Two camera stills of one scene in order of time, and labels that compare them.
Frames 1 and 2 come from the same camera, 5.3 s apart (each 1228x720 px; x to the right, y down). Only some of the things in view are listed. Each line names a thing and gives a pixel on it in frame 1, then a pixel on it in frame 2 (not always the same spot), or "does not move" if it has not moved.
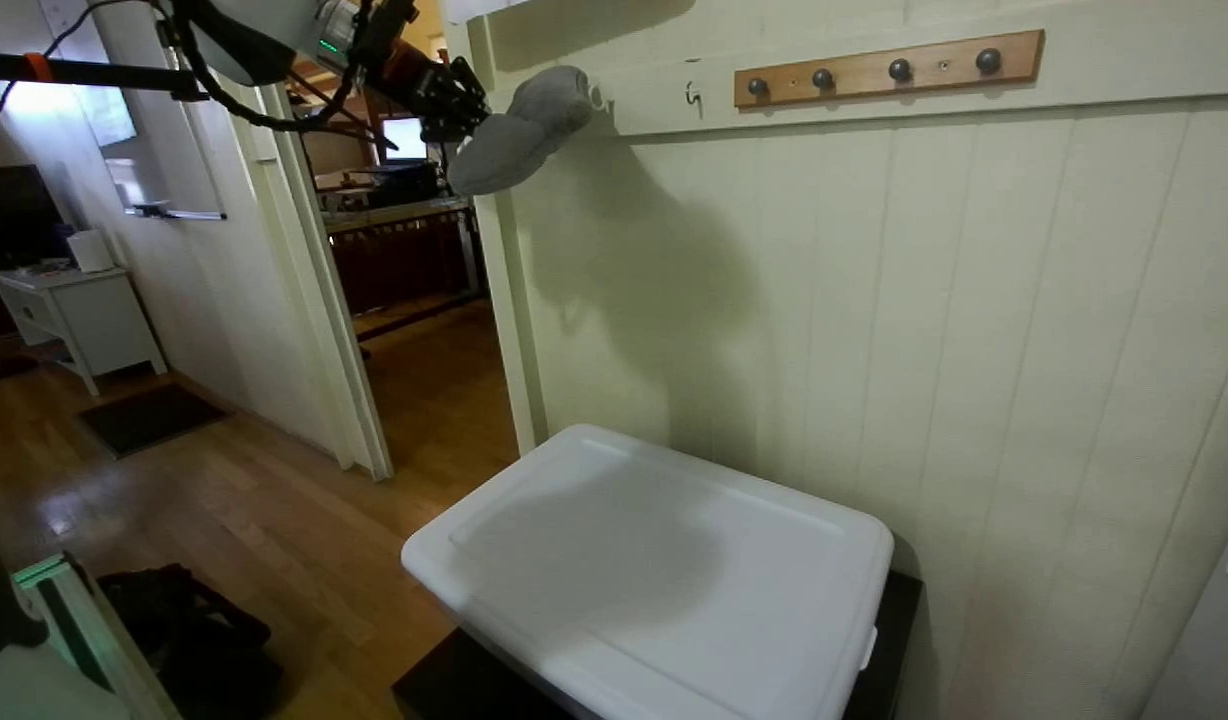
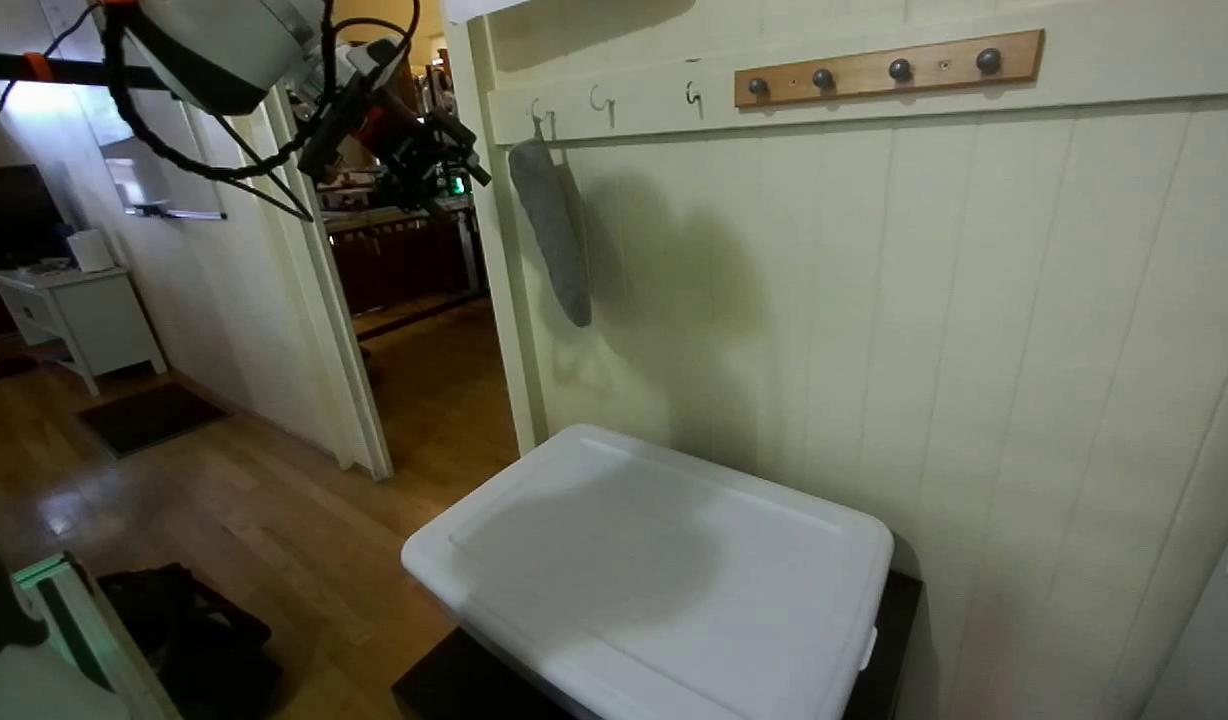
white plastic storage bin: (652, 586) does not move
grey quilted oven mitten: (545, 111) → (551, 202)
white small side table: (85, 314) does not move
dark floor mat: (137, 421) does not move
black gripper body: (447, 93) → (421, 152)
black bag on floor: (200, 653) does not move
